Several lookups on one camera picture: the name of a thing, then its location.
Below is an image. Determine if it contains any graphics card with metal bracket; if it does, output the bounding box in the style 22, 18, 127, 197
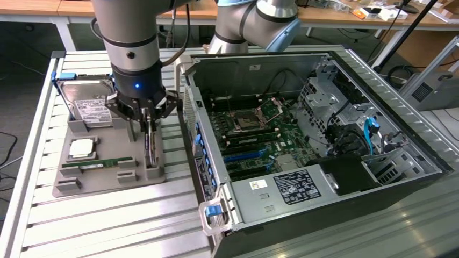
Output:
141, 107, 161, 169

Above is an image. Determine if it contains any perforated metal disk bay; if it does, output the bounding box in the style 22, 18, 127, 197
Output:
360, 147, 425, 187

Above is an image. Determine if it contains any silver chipset heatsink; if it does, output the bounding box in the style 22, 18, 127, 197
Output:
275, 155, 307, 170

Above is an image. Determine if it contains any black installed RAM stick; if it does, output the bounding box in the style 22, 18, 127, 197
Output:
225, 132, 279, 148

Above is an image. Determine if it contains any black round stand base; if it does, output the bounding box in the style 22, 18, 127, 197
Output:
392, 1, 419, 14

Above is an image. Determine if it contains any blue disk wire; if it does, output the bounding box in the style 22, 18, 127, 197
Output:
361, 117, 379, 156

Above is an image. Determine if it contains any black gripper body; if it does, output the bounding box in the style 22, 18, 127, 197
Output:
110, 61, 168, 101

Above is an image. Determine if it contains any hard disk in blue caddy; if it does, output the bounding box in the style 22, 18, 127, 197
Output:
52, 71, 120, 129

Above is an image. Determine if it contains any black plastic air shroud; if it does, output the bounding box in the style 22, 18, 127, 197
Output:
307, 154, 380, 197

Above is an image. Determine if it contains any grey computer tower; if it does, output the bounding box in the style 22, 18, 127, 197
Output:
408, 72, 459, 112

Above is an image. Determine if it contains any grey power supply unit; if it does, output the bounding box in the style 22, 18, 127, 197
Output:
228, 163, 340, 225

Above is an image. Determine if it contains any green motherboard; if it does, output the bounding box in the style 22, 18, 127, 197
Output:
205, 94, 323, 181

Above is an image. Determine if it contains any black tripod pole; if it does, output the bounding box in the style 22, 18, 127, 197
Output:
372, 0, 440, 70

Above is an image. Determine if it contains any grey parts rack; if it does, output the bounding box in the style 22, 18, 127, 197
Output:
52, 90, 167, 198

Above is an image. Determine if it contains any metal disk bay cage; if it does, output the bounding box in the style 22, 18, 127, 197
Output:
297, 58, 377, 130

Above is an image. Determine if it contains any small white box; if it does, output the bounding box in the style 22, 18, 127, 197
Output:
379, 10, 408, 22

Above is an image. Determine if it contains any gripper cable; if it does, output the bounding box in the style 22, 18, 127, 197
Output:
159, 0, 192, 66

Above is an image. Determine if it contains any wooden desk white frame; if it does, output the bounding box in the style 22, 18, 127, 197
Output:
300, 0, 459, 68
0, 0, 219, 52

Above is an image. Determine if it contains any open black PC case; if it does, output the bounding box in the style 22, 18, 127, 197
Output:
173, 48, 453, 258

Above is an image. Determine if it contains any white device with black top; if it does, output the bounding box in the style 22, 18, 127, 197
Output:
359, 6, 384, 20

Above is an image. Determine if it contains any green RAM stick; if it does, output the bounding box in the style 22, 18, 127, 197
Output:
65, 158, 132, 170

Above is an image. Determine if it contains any CPU socket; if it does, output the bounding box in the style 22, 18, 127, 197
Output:
228, 109, 267, 133

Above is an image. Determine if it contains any silver CPU chip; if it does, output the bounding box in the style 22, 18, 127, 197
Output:
69, 139, 97, 159

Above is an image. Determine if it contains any open metal socket cover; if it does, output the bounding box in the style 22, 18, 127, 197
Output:
255, 97, 289, 124

